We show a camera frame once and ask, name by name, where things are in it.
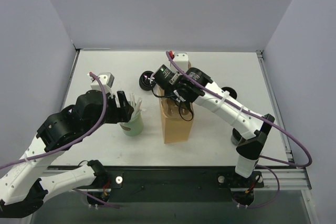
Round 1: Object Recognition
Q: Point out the green straw holder cup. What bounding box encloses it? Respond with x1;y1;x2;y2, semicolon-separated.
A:
119;111;144;136

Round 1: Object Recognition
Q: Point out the black paper coffee cup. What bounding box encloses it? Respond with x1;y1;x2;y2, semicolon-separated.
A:
230;129;242;146

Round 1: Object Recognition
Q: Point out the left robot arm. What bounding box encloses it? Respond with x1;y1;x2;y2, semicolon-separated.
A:
1;90;133;218

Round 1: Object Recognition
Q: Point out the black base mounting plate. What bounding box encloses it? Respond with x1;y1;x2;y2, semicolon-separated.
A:
52;165;266;204

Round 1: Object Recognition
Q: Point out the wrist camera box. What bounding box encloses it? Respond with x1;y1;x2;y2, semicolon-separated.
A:
169;51;190;72
87;72;114;94

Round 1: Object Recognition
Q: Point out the white wrapped straw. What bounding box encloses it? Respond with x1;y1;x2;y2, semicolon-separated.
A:
130;93;136;110
131;98;142;120

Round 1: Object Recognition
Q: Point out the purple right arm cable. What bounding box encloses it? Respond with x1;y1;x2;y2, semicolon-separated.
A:
165;51;313;210

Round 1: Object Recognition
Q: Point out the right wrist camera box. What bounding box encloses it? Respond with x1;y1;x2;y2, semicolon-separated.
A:
169;51;190;72

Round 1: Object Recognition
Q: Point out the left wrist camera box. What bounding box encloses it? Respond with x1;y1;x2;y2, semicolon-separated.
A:
87;72;114;94

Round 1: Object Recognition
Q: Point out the brown paper bag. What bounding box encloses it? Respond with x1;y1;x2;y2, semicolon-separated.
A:
158;61;195;144

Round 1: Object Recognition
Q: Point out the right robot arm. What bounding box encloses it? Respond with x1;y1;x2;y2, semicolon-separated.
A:
150;65;275;186

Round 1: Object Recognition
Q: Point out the brown pulp cup carrier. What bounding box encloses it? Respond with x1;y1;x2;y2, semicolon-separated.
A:
161;98;193;121

